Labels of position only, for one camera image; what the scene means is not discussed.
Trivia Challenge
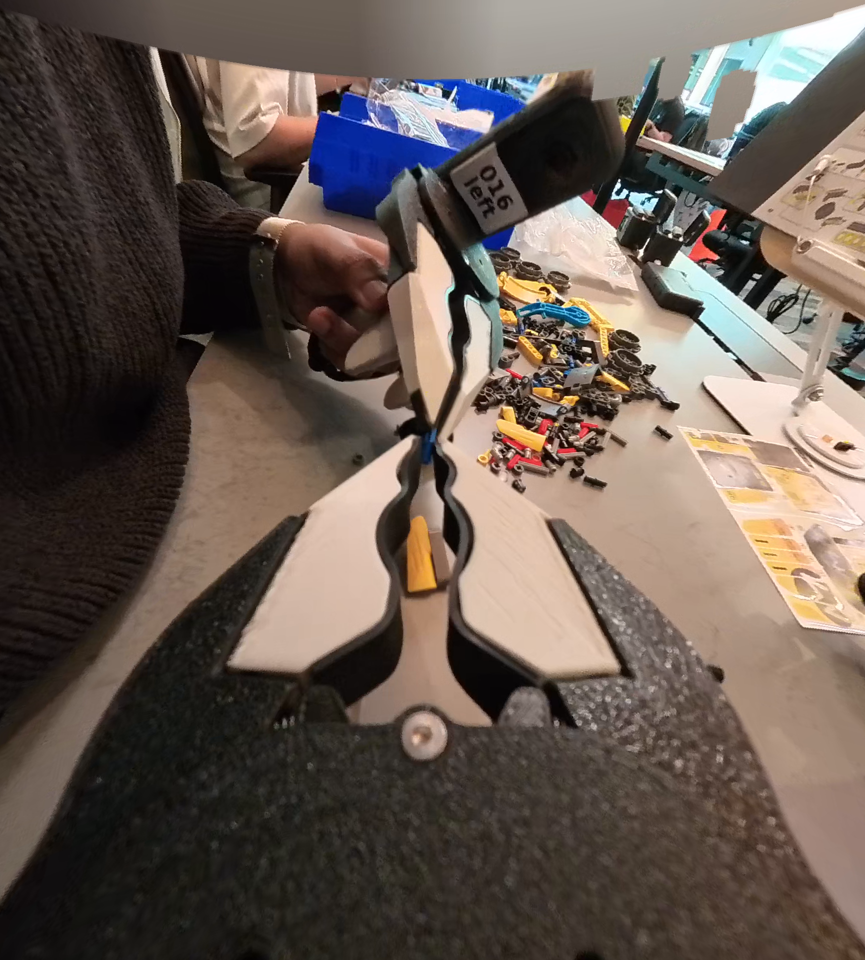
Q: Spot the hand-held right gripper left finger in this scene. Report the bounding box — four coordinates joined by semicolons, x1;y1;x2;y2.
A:
227;436;422;705

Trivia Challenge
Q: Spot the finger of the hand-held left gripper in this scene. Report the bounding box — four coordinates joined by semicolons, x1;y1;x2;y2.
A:
436;296;509;445
386;223;458;440

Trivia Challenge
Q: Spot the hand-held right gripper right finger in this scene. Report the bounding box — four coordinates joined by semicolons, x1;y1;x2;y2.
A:
432;441;623;725

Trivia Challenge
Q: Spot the yellow curved panel grey block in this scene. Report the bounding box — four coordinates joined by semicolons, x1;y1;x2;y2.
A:
404;513;452;597

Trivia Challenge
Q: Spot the person's left forearm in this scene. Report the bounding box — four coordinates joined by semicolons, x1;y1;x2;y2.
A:
173;180;276;335

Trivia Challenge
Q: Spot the person's left hand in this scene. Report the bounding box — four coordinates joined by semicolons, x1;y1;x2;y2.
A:
275;223;392;376

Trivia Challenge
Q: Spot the blue plastic bin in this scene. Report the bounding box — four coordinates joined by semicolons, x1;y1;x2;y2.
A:
308;111;471;222
410;78;527;129

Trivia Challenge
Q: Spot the pile of toy building pieces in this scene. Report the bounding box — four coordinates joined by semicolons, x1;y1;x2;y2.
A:
472;246;683;495

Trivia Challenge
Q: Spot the black charger dock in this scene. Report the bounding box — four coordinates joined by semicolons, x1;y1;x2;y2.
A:
642;225;692;264
616;202;659;252

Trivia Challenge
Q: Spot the crumpled clear plastic bag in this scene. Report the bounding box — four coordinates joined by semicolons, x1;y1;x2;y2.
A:
368;75;497;147

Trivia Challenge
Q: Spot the black rectangular box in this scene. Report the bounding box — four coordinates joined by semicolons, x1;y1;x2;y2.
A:
638;261;706;316

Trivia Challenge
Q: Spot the dark grey panel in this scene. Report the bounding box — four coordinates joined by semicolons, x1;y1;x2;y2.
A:
708;0;865;215

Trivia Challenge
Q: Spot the yellow printed sticker sheet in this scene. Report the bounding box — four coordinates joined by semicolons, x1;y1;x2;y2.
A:
678;426;865;640

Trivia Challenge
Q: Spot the white book stand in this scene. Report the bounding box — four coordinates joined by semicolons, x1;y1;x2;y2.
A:
702;225;865;502

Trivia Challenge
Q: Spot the person's dark knit sweater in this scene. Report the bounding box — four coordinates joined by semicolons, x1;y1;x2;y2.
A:
0;0;194;796

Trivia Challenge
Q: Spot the grey wrist strap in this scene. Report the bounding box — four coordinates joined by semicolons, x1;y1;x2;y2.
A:
247;216;306;360

